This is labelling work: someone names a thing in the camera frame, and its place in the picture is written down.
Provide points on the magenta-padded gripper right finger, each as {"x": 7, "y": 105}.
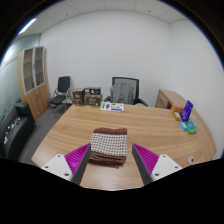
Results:
{"x": 148, "y": 160}

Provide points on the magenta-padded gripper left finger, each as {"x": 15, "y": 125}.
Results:
{"x": 74, "y": 160}

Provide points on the brown patterned towel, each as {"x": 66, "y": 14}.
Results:
{"x": 108, "y": 145}

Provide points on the white round desk grommet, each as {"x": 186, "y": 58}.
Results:
{"x": 191, "y": 159}

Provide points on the green small box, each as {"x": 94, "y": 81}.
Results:
{"x": 192, "y": 128}

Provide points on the orange box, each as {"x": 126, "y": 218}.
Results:
{"x": 176, "y": 111}

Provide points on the purple standing sign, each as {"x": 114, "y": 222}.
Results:
{"x": 186, "y": 110}

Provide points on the small brown cardboard box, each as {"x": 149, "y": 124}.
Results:
{"x": 78, "y": 96}

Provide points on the low wooden side cabinet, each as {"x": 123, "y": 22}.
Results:
{"x": 166, "y": 98}

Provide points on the black sofa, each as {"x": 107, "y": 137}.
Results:
{"x": 15, "y": 133}

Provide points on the white printed paper sheet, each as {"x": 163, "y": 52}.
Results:
{"x": 112, "y": 106}

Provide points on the large brown cardboard box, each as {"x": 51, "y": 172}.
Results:
{"x": 92, "y": 97}

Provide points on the grey backpack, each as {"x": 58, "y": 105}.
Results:
{"x": 122, "y": 93}

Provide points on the wooden glass-door cabinet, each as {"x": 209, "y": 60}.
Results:
{"x": 35, "y": 96}

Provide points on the black mesh office chair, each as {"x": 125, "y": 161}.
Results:
{"x": 136, "y": 86}

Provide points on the black visitor chair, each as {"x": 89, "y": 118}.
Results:
{"x": 63, "y": 85}

